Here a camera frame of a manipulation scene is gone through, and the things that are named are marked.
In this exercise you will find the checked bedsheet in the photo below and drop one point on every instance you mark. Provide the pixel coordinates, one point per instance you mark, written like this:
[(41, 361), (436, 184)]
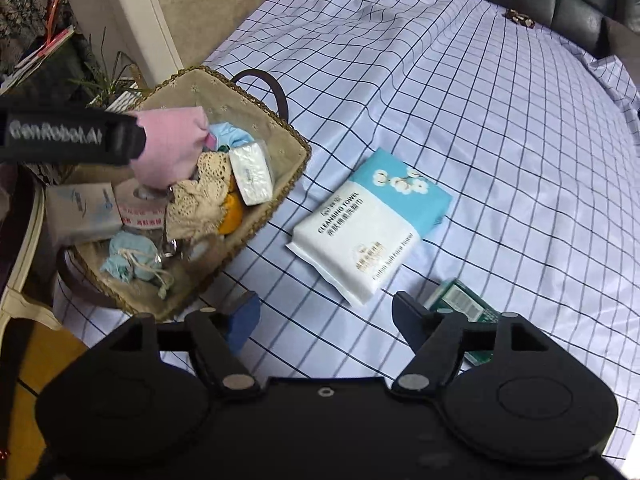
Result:
[(450, 135)]

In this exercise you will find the green pack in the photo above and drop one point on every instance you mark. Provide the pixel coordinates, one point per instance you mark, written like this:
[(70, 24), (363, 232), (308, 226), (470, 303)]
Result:
[(460, 305)]

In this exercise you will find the red and lace fabric ornament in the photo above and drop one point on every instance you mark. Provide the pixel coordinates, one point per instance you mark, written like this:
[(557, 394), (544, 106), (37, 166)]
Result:
[(200, 200)]

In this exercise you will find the green potted plant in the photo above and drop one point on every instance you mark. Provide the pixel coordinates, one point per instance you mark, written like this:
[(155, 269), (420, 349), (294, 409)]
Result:
[(107, 82)]

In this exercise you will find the cream wooden furniture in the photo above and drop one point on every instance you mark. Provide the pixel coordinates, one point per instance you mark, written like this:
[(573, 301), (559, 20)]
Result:
[(20, 280)]

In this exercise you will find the woven basket with beige lining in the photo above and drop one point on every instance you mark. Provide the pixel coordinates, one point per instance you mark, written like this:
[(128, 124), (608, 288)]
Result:
[(280, 160)]

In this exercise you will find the pink cloth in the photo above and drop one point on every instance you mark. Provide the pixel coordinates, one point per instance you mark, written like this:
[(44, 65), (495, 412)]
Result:
[(165, 150)]

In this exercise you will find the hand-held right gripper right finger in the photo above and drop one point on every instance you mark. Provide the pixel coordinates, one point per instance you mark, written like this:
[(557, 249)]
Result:
[(407, 316)]

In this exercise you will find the yellow and navy scarf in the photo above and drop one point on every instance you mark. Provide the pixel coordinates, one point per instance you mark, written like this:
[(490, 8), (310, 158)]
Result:
[(232, 217)]

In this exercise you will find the blue face mask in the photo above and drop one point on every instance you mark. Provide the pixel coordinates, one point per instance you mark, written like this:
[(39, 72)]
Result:
[(230, 135)]

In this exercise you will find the white and blue face towel pack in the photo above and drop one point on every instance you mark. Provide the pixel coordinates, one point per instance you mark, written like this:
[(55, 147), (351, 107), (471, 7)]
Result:
[(360, 230)]

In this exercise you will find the white tape roll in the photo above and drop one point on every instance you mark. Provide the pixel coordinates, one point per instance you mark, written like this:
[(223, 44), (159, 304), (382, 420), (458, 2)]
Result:
[(135, 210)]

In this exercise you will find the grey pillow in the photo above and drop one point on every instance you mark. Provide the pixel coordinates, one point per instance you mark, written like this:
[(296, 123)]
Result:
[(625, 40)]

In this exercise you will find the small white tissue pack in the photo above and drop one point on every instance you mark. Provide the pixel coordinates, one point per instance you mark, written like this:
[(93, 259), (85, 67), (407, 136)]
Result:
[(252, 175)]

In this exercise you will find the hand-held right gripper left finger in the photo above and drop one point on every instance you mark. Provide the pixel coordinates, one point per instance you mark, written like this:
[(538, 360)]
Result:
[(245, 321)]

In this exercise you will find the small brown hair clip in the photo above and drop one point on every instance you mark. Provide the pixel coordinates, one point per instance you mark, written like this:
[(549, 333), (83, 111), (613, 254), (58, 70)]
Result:
[(519, 17)]

